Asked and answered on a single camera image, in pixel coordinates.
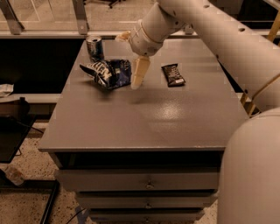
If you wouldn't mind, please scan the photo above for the white crumpled paper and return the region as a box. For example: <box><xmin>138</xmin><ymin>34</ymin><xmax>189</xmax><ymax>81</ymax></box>
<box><xmin>0</xmin><ymin>84</ymin><xmax>14</xmax><ymax>98</ymax></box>

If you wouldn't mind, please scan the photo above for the metal railing post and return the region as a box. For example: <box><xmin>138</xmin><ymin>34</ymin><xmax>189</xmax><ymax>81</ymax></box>
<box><xmin>72</xmin><ymin>0</ymin><xmax>89</xmax><ymax>35</ymax></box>
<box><xmin>184</xmin><ymin>24</ymin><xmax>194</xmax><ymax>35</ymax></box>
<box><xmin>0</xmin><ymin>0</ymin><xmax>25</xmax><ymax>35</ymax></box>

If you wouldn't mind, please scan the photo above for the redbull can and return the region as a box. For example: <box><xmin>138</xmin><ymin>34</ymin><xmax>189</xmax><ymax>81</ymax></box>
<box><xmin>86</xmin><ymin>35</ymin><xmax>104</xmax><ymax>61</ymax></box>

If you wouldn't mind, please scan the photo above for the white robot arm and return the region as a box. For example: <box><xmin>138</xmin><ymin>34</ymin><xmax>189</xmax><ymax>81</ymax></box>
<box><xmin>118</xmin><ymin>0</ymin><xmax>280</xmax><ymax>224</ymax></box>

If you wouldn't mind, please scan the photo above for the plastic bottle on floor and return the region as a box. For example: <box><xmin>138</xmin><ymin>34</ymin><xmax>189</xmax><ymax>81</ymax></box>
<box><xmin>4</xmin><ymin>166</ymin><xmax>25</xmax><ymax>186</ymax></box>

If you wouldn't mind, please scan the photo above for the dark brown snack bar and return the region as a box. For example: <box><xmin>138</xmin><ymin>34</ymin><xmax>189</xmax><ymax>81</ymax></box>
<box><xmin>161</xmin><ymin>64</ymin><xmax>186</xmax><ymax>88</ymax></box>

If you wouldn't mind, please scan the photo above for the black side table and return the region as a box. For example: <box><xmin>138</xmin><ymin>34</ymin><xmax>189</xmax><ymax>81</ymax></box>
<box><xmin>0</xmin><ymin>97</ymin><xmax>36</xmax><ymax>164</ymax></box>

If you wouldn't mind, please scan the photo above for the bottom grey drawer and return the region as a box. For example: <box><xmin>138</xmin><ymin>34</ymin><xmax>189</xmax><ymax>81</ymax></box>
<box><xmin>89</xmin><ymin>208</ymin><xmax>204</xmax><ymax>223</ymax></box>

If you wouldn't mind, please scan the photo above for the middle grey drawer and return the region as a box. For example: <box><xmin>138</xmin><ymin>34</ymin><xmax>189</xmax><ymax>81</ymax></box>
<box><xmin>76</xmin><ymin>192</ymin><xmax>217</xmax><ymax>209</ymax></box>

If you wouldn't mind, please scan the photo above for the grey drawer cabinet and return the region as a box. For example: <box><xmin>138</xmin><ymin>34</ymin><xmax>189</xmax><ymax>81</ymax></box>
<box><xmin>38</xmin><ymin>38</ymin><xmax>250</xmax><ymax>224</ymax></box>

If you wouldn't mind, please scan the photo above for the blue chip bag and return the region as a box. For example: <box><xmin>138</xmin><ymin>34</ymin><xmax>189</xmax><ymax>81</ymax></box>
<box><xmin>80</xmin><ymin>59</ymin><xmax>132</xmax><ymax>90</ymax></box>

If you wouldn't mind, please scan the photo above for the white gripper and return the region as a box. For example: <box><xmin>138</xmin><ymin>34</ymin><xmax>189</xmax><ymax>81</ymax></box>
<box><xmin>115</xmin><ymin>20</ymin><xmax>163</xmax><ymax>89</ymax></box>

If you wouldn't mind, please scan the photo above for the top grey drawer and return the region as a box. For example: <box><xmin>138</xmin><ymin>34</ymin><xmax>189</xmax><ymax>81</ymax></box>
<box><xmin>55</xmin><ymin>169</ymin><xmax>219</xmax><ymax>192</ymax></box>

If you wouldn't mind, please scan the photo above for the grey drawer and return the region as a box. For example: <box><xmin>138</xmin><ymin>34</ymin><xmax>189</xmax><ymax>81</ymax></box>
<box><xmin>76</xmin><ymin>192</ymin><xmax>217</xmax><ymax>209</ymax></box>
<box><xmin>89</xmin><ymin>208</ymin><xmax>204</xmax><ymax>223</ymax></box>
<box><xmin>55</xmin><ymin>169</ymin><xmax>219</xmax><ymax>192</ymax></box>

